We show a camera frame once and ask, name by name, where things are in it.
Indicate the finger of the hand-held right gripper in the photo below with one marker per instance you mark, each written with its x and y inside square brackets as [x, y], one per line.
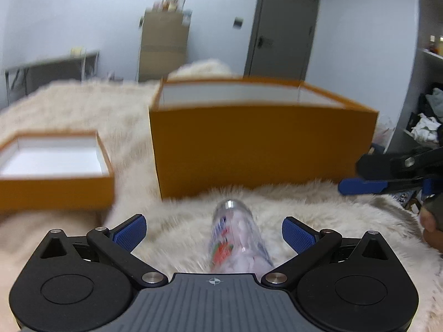
[377, 169]
[360, 186]

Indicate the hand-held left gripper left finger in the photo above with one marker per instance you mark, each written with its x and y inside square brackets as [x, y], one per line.
[131, 231]

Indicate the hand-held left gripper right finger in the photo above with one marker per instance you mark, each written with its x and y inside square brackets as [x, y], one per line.
[297, 233]

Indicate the clear pill bottle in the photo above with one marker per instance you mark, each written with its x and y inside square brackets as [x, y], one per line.
[238, 235]

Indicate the shallow orange box lid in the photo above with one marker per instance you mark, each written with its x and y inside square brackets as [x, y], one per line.
[52, 190]

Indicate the large orange cardboard box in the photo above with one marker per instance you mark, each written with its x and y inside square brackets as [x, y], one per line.
[259, 145]

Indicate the person's right hand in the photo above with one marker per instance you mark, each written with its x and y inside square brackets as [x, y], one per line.
[432, 224]

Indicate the pile of clothes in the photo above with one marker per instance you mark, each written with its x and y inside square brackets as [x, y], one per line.
[429, 124]

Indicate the white wardrobe shelf unit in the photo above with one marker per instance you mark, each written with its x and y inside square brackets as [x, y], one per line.
[412, 58]

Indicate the cream fluffy blanket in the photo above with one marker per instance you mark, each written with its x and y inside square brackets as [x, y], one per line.
[86, 110]

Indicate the row of perfume bottles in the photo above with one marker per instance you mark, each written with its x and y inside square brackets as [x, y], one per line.
[436, 46]

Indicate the grey room door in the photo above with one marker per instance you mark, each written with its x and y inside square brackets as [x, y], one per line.
[280, 24]

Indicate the grey folding table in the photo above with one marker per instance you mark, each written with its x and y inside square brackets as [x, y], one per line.
[52, 64]

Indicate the brown two-door fridge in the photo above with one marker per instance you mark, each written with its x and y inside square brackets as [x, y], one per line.
[162, 48]

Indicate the small yellow box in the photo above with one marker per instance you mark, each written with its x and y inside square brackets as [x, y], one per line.
[77, 52]

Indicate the group of small toiletry bottles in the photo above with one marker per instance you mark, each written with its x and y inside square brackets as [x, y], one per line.
[169, 3]

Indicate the dark wall switch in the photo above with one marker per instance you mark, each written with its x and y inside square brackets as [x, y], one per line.
[237, 22]

